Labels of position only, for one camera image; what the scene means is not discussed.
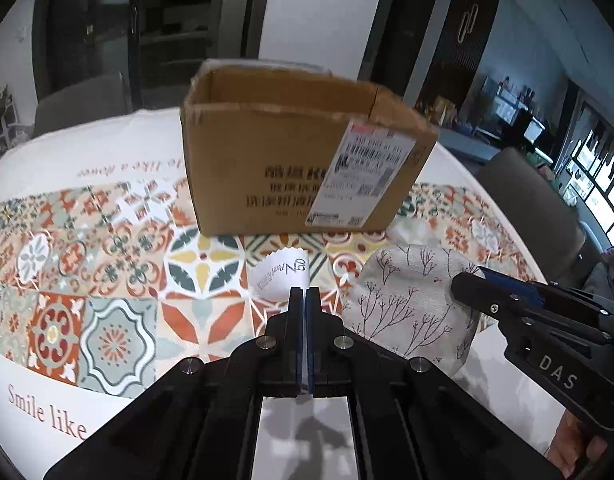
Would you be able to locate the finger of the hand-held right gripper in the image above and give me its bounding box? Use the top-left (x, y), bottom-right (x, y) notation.
top-left (451, 272), bottom-right (520, 322)
top-left (479, 266), bottom-right (546, 307)

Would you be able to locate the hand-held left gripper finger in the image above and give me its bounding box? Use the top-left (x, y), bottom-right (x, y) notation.
top-left (42, 286), bottom-right (305, 480)
top-left (307, 287), bottom-right (562, 480)

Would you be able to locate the white zigzag-edged cleaning cloth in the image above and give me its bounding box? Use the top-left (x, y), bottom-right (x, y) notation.
top-left (249, 245), bottom-right (310, 312)

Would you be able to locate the grey branch-print cloth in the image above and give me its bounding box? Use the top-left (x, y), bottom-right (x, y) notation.
top-left (341, 244), bottom-right (482, 376)

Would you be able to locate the brown cardboard box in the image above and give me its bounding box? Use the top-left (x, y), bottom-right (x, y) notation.
top-left (181, 58), bottom-right (440, 236)

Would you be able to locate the person's right hand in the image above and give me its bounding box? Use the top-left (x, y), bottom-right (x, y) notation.
top-left (552, 406), bottom-right (612, 467)

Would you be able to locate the brown-grey chair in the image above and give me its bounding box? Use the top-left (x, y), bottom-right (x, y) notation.
top-left (474, 147), bottom-right (604, 287)

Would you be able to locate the computer monitor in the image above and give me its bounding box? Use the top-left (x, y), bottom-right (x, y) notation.
top-left (522, 115), bottom-right (546, 147)

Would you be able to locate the patterned printed tablecloth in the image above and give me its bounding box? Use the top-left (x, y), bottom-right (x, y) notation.
top-left (0, 107), bottom-right (552, 480)

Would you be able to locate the grey chair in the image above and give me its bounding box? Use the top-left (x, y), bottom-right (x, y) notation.
top-left (33, 72), bottom-right (134, 138)

